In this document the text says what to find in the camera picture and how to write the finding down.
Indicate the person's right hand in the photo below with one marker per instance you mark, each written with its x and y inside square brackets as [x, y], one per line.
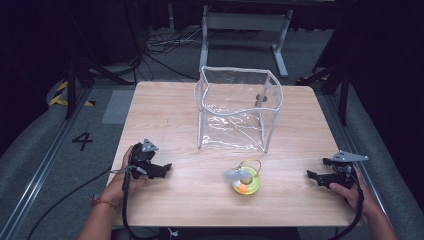
[356, 196]

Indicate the clear plastic storage bag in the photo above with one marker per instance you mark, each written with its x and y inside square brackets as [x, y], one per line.
[238, 110]

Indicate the person's left hand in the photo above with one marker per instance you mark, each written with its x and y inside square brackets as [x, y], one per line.
[117, 186]

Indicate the grey metal table frame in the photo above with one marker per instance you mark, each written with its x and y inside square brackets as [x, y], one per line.
[245, 23]

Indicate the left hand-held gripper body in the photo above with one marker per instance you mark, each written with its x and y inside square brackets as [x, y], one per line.
[141, 160]

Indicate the aluminium floor rail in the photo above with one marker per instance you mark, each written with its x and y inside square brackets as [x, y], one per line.
[36, 173]
[353, 146]

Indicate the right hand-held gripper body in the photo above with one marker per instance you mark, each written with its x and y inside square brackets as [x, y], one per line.
[341, 173]

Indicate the black tripod stand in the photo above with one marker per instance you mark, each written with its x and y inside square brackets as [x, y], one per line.
[83, 78]
[333, 83]

